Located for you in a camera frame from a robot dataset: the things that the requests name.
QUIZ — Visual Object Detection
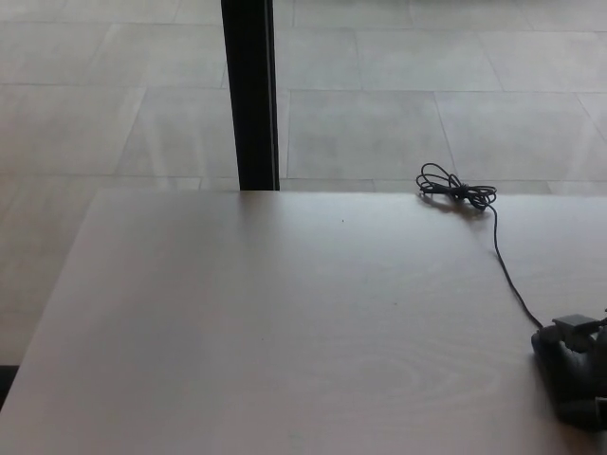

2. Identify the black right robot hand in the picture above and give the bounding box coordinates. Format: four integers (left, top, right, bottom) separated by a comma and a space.
543, 313, 607, 421

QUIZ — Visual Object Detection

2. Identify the black computer mouse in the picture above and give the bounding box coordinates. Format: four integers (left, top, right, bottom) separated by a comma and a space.
529, 326, 607, 425

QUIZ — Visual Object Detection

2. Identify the black mouse cable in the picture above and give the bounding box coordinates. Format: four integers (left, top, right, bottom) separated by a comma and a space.
415, 162, 544, 330

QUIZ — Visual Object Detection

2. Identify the black vertical post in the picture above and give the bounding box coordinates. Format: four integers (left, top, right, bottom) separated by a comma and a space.
220, 0, 281, 191

